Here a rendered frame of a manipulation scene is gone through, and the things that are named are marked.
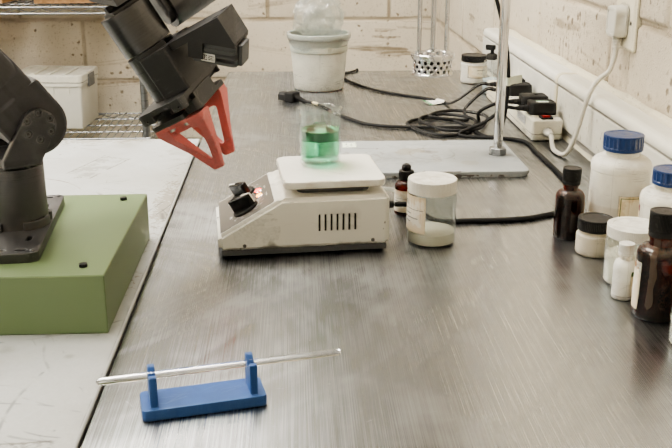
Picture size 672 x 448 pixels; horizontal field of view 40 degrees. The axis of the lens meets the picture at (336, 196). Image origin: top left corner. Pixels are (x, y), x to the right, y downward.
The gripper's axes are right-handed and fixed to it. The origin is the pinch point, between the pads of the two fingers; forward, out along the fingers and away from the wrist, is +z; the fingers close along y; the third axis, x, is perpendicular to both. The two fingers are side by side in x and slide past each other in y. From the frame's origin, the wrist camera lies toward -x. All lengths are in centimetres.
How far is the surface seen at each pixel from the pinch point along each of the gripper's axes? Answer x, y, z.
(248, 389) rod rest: -12.3, -34.3, 9.0
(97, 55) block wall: 154, 198, 5
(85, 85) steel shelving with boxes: 146, 171, 9
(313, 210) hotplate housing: -6.8, -0.8, 10.4
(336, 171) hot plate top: -8.8, 5.2, 9.4
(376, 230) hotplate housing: -11.3, 1.3, 16.6
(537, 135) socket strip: -17, 59, 38
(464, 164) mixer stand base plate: -10.9, 37.9, 28.8
